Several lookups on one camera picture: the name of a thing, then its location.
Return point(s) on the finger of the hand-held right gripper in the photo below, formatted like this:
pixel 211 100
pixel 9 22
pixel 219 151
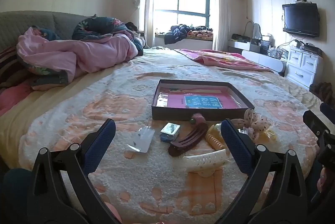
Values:
pixel 328 111
pixel 315 122

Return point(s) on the dark red banana hair clip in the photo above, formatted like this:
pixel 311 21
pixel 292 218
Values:
pixel 188 139

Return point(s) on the black wall television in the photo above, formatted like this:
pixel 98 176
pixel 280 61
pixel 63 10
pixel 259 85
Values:
pixel 301 20

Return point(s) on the striped pillow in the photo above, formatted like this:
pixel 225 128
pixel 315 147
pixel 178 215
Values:
pixel 7 64

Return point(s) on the pile of clothes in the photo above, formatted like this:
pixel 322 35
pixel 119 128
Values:
pixel 180 31

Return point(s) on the dark brown bag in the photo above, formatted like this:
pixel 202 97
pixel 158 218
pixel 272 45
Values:
pixel 322 90

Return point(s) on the person's right hand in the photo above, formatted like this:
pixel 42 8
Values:
pixel 320 183

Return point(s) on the white hair claw clip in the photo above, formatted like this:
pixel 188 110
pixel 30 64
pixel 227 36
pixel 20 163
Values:
pixel 206 161

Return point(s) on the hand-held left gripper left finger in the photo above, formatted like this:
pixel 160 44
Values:
pixel 100 145

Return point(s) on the pink floral quilt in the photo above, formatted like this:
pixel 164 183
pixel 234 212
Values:
pixel 78 54

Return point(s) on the dark shallow cardboard box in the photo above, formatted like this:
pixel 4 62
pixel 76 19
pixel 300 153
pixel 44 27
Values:
pixel 196 114

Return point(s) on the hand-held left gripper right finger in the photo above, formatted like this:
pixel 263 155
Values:
pixel 235 145

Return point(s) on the pink polka dot bow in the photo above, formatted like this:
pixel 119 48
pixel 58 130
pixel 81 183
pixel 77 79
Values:
pixel 255 123

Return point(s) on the person's leg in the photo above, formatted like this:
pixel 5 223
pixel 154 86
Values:
pixel 13 192

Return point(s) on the white drawer cabinet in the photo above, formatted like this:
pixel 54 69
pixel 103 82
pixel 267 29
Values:
pixel 303 64

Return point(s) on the grey padded headboard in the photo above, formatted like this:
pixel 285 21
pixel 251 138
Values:
pixel 26 22

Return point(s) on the tan spiral hair clip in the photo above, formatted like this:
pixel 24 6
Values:
pixel 214 141

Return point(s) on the white sheer curtain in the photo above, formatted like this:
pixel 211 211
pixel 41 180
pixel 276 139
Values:
pixel 221 9
pixel 146 4

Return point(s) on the clear earring packet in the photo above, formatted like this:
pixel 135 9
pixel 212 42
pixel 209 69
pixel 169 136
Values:
pixel 141 139

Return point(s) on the white desk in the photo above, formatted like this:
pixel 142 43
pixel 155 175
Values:
pixel 261 56

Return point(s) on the small blue box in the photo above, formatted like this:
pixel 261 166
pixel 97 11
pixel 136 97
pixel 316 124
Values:
pixel 170 131

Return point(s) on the cream patterned bed blanket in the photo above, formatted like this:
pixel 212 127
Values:
pixel 104 98

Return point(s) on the pink cloth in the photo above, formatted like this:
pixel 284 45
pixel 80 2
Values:
pixel 10 97

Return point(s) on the pink printed blanket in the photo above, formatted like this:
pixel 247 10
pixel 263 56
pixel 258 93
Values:
pixel 222 57

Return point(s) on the yellow hair accessory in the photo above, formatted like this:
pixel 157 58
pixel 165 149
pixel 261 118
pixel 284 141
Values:
pixel 271 135

